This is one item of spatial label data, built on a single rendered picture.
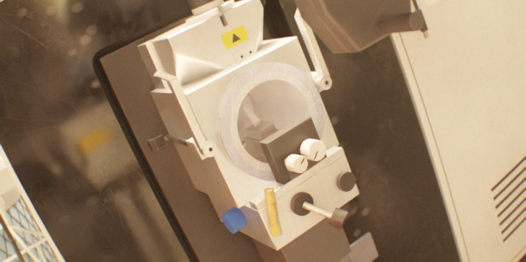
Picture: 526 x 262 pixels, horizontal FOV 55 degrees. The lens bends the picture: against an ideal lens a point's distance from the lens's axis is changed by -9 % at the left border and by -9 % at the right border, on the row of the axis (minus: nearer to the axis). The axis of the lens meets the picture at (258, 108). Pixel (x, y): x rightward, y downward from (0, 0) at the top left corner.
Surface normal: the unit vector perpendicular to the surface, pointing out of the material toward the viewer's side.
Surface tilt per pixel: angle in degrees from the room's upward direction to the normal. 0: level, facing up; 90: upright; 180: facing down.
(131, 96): 90
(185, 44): 90
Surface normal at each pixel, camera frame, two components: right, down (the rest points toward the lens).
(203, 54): 0.47, 0.04
